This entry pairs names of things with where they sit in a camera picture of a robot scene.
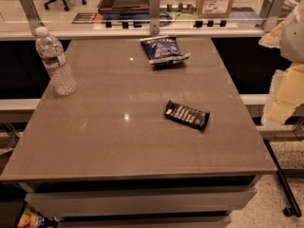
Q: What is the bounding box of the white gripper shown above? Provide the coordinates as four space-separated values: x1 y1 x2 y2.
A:
258 0 304 126

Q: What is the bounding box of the black rxbar chocolate bar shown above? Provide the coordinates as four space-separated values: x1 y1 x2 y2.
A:
164 100 210 131

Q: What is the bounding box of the clear plastic water bottle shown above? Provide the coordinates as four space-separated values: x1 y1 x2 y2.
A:
35 27 77 96

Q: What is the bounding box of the cardboard box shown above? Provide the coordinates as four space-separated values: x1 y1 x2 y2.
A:
196 0 234 18

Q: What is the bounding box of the blue chip bag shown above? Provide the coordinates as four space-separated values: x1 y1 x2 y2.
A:
140 36 191 66

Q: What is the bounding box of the black floor bar with wheel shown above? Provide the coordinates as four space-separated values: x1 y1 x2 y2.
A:
264 140 302 218

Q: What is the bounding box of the grey table drawer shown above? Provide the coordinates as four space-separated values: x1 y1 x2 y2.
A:
26 186 257 218

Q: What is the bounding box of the grey tray bin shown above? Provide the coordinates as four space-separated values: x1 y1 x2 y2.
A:
97 0 157 12

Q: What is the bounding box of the colourful snack bin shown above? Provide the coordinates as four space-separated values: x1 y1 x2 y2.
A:
15 204 58 228

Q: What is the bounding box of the right metal bracket post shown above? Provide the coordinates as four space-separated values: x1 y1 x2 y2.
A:
259 0 285 32

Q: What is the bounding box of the metal bracket post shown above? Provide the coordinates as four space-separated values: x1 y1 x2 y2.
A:
149 0 160 34
259 0 285 32
19 0 44 35

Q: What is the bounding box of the middle metal bracket post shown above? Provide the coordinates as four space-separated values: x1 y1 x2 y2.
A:
149 0 160 34

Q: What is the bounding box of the left metal bracket post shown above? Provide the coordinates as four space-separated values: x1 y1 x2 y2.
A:
19 0 44 35

